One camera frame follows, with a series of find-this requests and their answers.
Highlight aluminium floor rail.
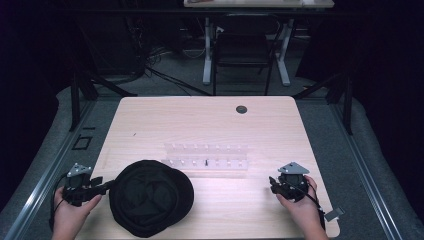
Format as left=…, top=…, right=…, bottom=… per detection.
left=329, top=99, right=405, bottom=240
left=2, top=99, right=98, bottom=240

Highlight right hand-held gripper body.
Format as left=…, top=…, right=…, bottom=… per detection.
left=277, top=162, right=311, bottom=203

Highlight white-legged desk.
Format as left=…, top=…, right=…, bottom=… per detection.
left=183, top=0, right=335, bottom=87

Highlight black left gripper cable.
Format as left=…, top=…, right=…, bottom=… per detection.
left=48, top=172, right=69, bottom=232

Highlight black floor cables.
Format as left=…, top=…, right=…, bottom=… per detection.
left=133, top=29, right=213, bottom=97

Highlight black tape square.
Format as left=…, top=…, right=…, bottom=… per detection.
left=71, top=134, right=93, bottom=151

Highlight person's right hand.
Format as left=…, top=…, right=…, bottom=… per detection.
left=275, top=175, right=323, bottom=232

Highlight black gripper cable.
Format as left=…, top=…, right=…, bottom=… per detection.
left=48, top=172, right=69, bottom=232
left=304, top=181, right=327, bottom=232

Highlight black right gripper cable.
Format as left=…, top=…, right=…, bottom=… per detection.
left=304, top=181, right=327, bottom=232

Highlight clear acrylic rack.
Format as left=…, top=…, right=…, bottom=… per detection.
left=161, top=142, right=250, bottom=172

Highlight black chair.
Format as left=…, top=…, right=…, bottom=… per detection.
left=211, top=13, right=280, bottom=97

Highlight black metal stand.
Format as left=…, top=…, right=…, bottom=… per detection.
left=67, top=64, right=138, bottom=133
left=292, top=70, right=355, bottom=136

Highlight black cloth hat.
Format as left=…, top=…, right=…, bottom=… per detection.
left=108, top=159, right=195, bottom=239

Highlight grey flat plug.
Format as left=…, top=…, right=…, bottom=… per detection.
left=323, top=206, right=346, bottom=223

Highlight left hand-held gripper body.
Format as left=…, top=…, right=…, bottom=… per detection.
left=62, top=162, right=102, bottom=207

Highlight person's left hand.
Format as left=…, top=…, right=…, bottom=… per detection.
left=52, top=186, right=103, bottom=232

